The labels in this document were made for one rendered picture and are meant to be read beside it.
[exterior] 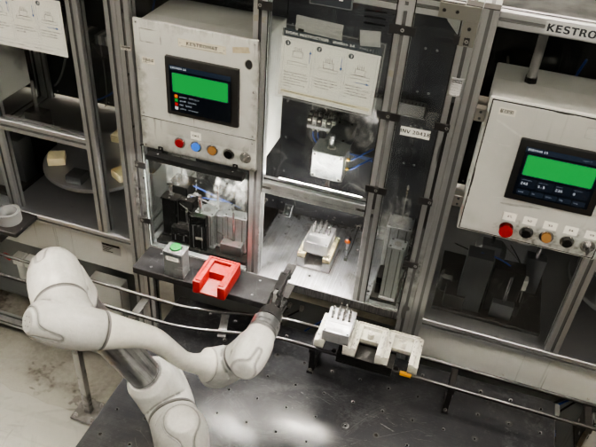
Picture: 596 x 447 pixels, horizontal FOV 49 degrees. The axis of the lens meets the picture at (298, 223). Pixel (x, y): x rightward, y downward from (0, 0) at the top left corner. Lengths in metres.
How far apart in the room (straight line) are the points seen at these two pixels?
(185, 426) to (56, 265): 0.61
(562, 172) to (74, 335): 1.37
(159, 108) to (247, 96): 0.33
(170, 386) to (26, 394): 1.42
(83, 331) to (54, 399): 1.75
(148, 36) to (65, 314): 0.95
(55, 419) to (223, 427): 1.16
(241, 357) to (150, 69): 0.97
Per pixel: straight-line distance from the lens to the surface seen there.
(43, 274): 1.73
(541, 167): 1.98
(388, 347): 2.34
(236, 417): 2.35
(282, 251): 2.61
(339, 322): 2.32
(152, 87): 2.24
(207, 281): 2.46
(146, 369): 2.05
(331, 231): 2.54
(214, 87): 2.10
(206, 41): 2.08
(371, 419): 2.39
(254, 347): 1.89
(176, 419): 2.01
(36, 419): 3.32
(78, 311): 1.64
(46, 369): 3.50
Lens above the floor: 2.57
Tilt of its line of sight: 37 degrees down
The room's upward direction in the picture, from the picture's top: 5 degrees clockwise
